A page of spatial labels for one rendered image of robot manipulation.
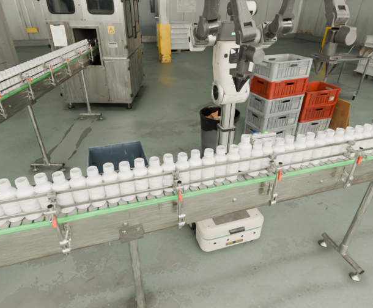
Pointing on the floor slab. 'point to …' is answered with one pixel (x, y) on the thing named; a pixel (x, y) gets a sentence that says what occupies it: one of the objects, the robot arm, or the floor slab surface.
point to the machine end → (71, 25)
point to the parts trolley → (343, 69)
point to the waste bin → (207, 134)
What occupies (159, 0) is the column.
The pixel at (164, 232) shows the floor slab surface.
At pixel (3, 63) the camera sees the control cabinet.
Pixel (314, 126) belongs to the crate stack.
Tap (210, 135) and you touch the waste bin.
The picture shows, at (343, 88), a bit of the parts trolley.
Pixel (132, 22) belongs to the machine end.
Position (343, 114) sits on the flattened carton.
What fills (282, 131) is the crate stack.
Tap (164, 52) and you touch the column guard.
